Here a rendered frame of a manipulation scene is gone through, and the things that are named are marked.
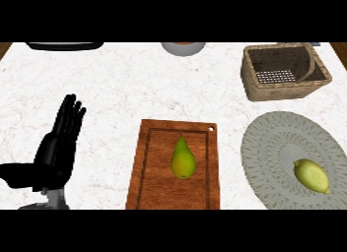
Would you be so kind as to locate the green pear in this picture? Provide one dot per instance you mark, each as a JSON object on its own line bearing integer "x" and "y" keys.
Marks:
{"x": 182, "y": 160}

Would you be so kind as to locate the small blue object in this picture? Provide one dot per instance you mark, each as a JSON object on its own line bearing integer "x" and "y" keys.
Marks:
{"x": 314, "y": 43}

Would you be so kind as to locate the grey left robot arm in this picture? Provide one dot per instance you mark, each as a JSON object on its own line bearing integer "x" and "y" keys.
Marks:
{"x": 52, "y": 201}

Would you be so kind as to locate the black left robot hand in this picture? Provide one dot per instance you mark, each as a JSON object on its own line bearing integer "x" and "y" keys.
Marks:
{"x": 55, "y": 154}

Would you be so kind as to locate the yellow lemon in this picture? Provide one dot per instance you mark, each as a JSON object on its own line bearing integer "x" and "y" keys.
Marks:
{"x": 311, "y": 175}

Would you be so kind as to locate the brown wicker basket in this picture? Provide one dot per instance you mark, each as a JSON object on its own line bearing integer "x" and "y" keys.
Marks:
{"x": 283, "y": 88}

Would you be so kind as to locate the grey round pot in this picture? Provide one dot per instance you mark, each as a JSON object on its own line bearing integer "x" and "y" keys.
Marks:
{"x": 182, "y": 48}

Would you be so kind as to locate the brown wooden cutting board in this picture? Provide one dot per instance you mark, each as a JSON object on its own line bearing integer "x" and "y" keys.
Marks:
{"x": 174, "y": 183}

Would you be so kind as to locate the grey oval woven placemat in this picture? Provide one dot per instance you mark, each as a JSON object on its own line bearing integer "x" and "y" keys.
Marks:
{"x": 288, "y": 144}

